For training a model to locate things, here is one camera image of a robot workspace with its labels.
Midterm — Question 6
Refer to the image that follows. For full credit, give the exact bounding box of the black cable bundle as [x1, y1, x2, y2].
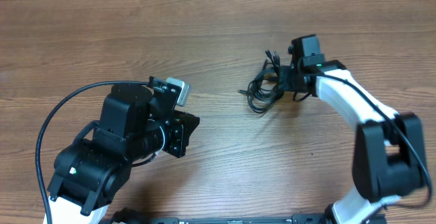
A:
[237, 49, 290, 114]

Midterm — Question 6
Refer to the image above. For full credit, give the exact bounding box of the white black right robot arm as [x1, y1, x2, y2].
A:
[279, 35, 433, 223]

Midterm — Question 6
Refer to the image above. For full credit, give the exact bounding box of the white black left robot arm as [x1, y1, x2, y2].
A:
[35, 78, 200, 223]

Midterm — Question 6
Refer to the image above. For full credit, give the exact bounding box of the black left camera cable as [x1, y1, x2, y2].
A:
[35, 80, 151, 224]

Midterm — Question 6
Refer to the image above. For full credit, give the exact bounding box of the black camera cable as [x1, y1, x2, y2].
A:
[292, 57, 433, 208]
[35, 80, 151, 224]

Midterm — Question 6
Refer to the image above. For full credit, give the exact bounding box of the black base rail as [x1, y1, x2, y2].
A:
[102, 207, 328, 224]

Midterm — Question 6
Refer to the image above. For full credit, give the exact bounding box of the black right camera cable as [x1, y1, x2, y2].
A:
[292, 57, 433, 208]

